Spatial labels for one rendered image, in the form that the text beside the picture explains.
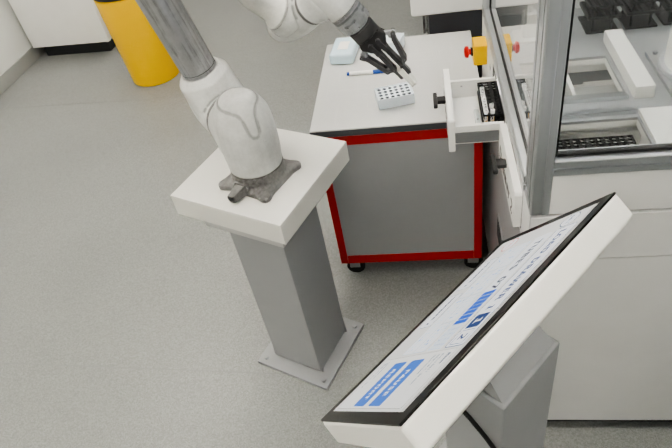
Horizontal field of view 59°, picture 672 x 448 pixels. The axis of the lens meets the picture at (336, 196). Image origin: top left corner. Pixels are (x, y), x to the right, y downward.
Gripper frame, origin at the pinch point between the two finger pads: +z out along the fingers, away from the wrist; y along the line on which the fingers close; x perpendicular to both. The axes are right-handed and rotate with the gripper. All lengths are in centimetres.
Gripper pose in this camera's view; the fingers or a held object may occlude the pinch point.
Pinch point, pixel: (406, 75)
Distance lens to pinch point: 173.5
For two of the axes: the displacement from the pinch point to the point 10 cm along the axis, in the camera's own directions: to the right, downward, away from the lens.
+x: 0.9, -6.6, 7.5
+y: 7.1, -4.8, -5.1
